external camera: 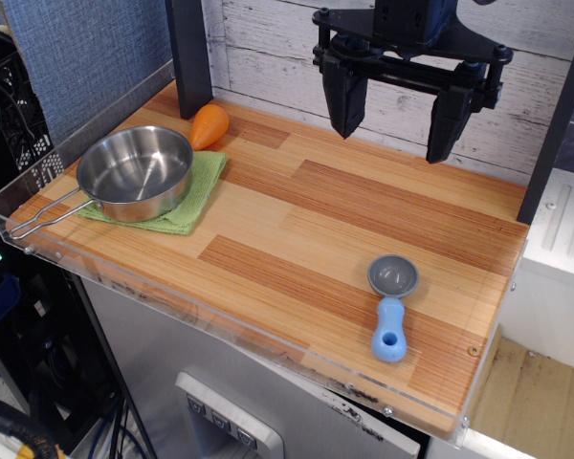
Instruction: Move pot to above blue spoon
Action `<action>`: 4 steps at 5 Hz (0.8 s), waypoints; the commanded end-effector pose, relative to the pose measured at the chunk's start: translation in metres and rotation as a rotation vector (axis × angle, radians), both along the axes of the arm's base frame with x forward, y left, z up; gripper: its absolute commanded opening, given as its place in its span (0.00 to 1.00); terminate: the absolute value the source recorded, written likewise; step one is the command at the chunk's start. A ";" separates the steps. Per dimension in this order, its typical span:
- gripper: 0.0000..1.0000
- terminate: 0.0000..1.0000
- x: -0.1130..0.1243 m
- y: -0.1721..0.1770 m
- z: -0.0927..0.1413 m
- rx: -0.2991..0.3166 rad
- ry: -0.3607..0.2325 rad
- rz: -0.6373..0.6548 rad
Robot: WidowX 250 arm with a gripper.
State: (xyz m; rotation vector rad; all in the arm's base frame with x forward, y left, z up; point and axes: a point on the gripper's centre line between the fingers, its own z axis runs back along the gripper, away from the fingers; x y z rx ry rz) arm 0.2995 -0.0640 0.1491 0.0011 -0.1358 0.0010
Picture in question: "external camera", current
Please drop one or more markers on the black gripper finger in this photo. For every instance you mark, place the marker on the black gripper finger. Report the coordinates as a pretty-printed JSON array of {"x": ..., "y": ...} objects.
[
  {"x": 459, "y": 97},
  {"x": 345, "y": 92}
]

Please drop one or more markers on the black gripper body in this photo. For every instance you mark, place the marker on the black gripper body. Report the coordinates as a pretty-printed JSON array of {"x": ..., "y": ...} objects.
[{"x": 412, "y": 44}]

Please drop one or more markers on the silver metal pan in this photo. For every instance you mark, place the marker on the silver metal pan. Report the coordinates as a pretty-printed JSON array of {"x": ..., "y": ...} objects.
[{"x": 133, "y": 175}]

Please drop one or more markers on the blue grey toy spoon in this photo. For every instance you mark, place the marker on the blue grey toy spoon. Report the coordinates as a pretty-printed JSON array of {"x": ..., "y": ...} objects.
[{"x": 392, "y": 277}]

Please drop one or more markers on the orange toy carrot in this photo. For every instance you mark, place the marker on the orange toy carrot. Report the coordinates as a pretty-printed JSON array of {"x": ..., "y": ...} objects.
[{"x": 210, "y": 124}]

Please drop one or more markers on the green folded cloth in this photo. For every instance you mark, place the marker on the green folded cloth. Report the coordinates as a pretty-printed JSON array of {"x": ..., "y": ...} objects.
[{"x": 206, "y": 170}]

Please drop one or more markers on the clear acrylic table guard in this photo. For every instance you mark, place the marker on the clear acrylic table guard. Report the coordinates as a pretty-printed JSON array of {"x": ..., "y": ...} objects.
[{"x": 277, "y": 262}]

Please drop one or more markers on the white side unit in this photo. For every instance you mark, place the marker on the white side unit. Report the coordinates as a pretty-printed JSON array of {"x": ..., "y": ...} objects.
[{"x": 538, "y": 309}]

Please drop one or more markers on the black plastic crate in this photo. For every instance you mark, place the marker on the black plastic crate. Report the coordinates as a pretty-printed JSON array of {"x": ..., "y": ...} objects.
[{"x": 25, "y": 143}]

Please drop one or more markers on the silver cabinet with buttons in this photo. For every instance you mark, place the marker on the silver cabinet with buttons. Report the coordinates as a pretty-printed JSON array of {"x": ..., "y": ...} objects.
[{"x": 177, "y": 375}]

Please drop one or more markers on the black right frame post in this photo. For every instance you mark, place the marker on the black right frame post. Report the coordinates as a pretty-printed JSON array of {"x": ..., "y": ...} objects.
[{"x": 549, "y": 151}]

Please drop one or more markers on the black frame post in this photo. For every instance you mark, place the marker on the black frame post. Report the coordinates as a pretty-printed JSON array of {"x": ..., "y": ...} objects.
[
  {"x": 188, "y": 40},
  {"x": 549, "y": 151}
]

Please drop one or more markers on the black left frame post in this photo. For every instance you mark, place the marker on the black left frame post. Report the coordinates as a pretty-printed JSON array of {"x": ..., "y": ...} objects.
[{"x": 188, "y": 40}]

